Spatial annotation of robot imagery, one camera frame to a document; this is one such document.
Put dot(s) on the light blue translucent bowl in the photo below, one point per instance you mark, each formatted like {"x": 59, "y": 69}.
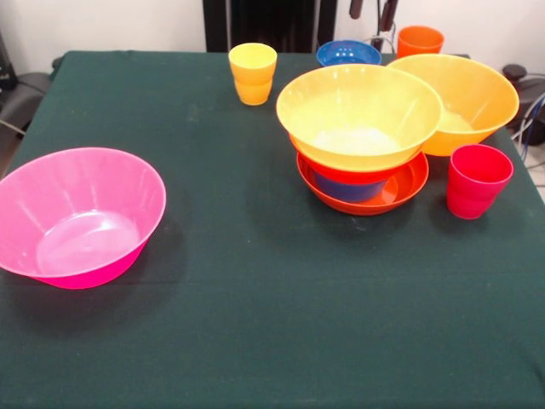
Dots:
{"x": 349, "y": 191}

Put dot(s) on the dark green tablecloth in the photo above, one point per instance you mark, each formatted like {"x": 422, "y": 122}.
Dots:
{"x": 272, "y": 319}

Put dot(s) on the yellow plastic cup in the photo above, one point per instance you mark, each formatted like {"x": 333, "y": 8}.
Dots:
{"x": 253, "y": 81}

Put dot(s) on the orange plastic cup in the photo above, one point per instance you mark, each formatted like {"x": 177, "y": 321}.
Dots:
{"x": 419, "y": 42}

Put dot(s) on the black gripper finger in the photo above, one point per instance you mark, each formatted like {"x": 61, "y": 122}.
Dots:
{"x": 355, "y": 8}
{"x": 387, "y": 15}

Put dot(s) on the red plastic bowl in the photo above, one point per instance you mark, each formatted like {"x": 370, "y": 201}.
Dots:
{"x": 340, "y": 172}
{"x": 409, "y": 187}

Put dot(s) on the large pink plastic bowl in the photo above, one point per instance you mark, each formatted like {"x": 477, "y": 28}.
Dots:
{"x": 85, "y": 191}

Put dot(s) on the black wall plug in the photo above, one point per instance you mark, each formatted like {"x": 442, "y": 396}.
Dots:
{"x": 376, "y": 43}

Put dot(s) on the crimson plastic cup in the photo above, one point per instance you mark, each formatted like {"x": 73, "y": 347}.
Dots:
{"x": 472, "y": 191}

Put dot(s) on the dark blue plastic bowl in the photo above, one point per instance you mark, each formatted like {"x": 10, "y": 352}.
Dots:
{"x": 347, "y": 53}

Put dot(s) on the black chair base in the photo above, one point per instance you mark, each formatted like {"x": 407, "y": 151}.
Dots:
{"x": 515, "y": 71}
{"x": 25, "y": 93}

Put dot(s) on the large orange plastic bowl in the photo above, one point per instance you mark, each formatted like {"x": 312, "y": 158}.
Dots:
{"x": 340, "y": 111}
{"x": 489, "y": 98}

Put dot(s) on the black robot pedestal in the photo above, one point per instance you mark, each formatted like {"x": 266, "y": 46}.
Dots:
{"x": 277, "y": 25}

